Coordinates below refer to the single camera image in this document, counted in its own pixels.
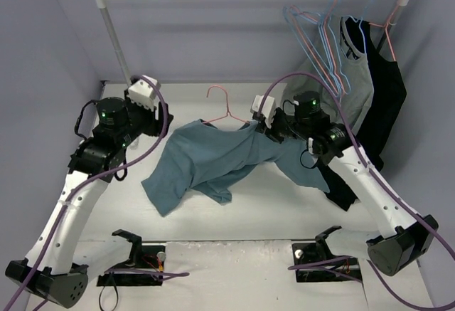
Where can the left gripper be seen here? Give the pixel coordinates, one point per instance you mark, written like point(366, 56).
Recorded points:
point(156, 122)

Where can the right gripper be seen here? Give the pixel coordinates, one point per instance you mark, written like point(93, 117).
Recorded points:
point(274, 130)

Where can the blue t shirt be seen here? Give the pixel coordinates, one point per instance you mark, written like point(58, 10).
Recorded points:
point(201, 157)

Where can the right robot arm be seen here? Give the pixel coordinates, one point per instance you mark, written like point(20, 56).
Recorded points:
point(400, 238)

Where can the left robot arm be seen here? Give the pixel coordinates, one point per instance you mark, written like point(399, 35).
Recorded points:
point(52, 269)

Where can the blue hanger holding tank top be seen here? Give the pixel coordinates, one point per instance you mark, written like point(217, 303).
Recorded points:
point(359, 21)

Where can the pink hanger at rack end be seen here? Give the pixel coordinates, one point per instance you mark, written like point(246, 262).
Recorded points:
point(385, 38)

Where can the grey sweatshirt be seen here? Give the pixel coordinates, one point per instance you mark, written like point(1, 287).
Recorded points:
point(357, 103)

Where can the black tank top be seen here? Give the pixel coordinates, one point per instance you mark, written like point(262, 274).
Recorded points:
point(389, 92)

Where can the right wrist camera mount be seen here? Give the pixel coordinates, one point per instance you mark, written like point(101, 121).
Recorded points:
point(264, 109)

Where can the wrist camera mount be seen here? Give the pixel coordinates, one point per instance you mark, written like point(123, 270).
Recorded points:
point(142, 94)
point(264, 109)

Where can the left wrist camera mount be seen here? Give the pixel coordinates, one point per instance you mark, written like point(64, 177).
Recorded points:
point(142, 94)

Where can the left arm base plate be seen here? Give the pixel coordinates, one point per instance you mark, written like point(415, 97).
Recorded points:
point(142, 256)

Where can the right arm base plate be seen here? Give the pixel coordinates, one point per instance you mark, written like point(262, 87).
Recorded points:
point(319, 265)

